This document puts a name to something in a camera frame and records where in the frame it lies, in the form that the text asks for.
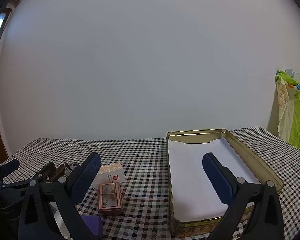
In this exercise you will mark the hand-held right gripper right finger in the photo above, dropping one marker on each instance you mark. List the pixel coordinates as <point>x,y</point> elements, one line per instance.
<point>217,177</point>

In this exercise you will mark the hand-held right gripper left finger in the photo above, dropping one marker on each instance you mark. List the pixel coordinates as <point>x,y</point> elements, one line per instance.
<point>86,180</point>

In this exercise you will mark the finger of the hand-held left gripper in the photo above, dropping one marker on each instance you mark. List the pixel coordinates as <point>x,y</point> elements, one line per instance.
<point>10,166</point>
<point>46,171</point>

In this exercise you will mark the brown comb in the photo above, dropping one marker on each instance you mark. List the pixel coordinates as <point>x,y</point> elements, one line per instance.
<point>57,173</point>

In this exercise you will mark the patterned beige and white box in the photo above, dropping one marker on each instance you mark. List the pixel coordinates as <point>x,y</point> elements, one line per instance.
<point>110,176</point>

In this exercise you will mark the gold metal tin box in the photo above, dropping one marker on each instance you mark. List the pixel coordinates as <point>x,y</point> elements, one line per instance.
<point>250,160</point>

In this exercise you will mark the purple block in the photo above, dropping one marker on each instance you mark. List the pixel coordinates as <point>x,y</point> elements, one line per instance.
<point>92,226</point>

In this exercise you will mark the small patterned object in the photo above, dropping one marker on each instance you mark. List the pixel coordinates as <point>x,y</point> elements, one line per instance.
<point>70,167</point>

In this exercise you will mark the white paper liner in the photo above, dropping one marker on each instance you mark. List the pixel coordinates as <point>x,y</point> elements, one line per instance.
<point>187,180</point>

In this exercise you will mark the checked tablecloth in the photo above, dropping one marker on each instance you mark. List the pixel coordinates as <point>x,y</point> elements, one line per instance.
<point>145,160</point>

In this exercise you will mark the white wall charger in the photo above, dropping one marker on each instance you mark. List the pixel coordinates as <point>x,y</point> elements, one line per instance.
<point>289,71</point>

